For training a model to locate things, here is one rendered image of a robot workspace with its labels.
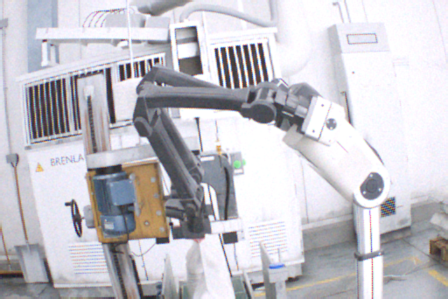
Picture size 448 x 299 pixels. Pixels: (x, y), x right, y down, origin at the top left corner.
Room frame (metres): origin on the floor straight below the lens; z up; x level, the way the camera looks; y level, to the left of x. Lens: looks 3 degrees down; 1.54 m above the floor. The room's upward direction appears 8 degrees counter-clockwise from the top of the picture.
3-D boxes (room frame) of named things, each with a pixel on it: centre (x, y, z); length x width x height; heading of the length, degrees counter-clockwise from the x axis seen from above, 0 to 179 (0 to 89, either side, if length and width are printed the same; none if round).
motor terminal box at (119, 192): (2.83, 0.42, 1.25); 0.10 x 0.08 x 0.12; 117
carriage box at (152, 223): (3.16, 0.45, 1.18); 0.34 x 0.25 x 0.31; 92
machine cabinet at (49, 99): (6.32, 0.61, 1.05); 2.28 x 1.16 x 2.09; 92
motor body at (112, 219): (2.92, 0.47, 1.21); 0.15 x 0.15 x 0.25
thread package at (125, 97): (2.94, 0.32, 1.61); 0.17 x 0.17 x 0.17
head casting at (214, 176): (3.21, 0.11, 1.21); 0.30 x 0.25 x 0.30; 2
